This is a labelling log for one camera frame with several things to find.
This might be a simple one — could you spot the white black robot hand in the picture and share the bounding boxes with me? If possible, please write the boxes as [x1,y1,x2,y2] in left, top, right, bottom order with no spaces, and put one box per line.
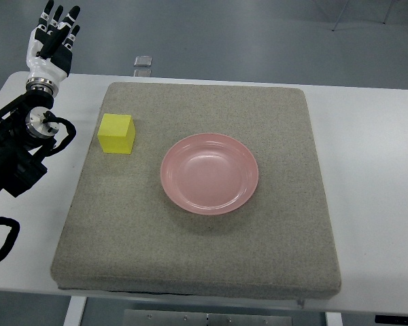
[26,1,81,89]

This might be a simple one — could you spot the yellow cube block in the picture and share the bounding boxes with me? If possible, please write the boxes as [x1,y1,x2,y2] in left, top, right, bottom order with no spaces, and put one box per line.
[97,113,136,155]

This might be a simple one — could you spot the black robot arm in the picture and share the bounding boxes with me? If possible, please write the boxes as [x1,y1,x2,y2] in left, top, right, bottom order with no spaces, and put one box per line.
[0,77,76,198]

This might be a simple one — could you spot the clear floor plate lower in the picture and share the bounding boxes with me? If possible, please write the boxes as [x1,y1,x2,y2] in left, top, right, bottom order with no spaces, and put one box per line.
[133,69,152,77]

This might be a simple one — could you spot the clear floor plate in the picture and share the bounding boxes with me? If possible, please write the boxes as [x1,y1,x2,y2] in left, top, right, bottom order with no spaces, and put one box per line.
[133,69,152,77]
[133,56,152,67]

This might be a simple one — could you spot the clear floor plate upper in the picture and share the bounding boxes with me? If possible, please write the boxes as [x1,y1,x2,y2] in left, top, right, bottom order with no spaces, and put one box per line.
[133,56,152,67]

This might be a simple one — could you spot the pink plate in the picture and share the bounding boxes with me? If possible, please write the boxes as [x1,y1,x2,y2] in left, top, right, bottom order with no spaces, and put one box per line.
[160,133,259,216]

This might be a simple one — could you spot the beige square cushion mat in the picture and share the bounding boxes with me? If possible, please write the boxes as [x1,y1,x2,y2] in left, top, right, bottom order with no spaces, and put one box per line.
[50,82,341,300]

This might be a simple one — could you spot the white table leg left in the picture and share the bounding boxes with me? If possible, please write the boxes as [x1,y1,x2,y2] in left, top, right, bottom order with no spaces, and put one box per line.
[63,296,87,326]

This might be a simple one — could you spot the white table leg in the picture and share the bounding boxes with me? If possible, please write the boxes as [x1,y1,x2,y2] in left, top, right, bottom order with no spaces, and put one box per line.
[63,296,87,326]
[325,312,343,326]

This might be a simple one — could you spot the metal chair legs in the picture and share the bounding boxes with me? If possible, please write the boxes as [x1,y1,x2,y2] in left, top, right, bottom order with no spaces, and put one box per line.
[330,1,408,32]

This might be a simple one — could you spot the white table leg right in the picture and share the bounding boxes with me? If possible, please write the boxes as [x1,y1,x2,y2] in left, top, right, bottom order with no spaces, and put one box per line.
[325,312,343,326]

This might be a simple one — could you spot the black cable loop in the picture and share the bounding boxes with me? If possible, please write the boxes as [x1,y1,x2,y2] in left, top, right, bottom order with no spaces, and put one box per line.
[0,216,21,268]

